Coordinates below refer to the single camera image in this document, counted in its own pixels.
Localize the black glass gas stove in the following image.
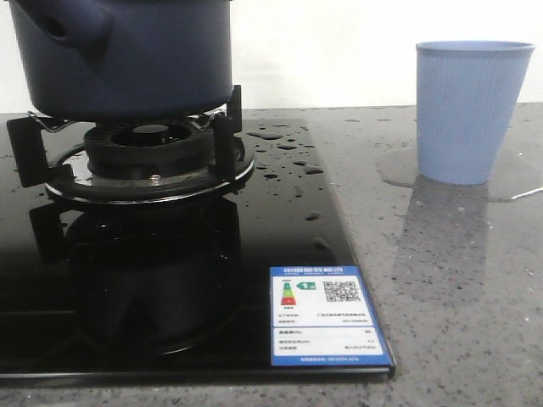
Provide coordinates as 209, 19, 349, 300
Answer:
1, 119, 395, 387

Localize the light blue ribbed cup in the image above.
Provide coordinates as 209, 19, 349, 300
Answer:
416, 41, 535, 185

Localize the black pot support grate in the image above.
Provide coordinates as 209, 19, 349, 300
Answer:
7, 86, 241, 187

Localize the dark blue pot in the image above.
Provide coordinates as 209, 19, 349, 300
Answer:
9, 1, 233, 121

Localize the black round gas burner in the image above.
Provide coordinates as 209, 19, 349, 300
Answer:
46, 114, 255, 206

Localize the blue energy label sticker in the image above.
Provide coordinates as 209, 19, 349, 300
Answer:
270, 265, 393, 370

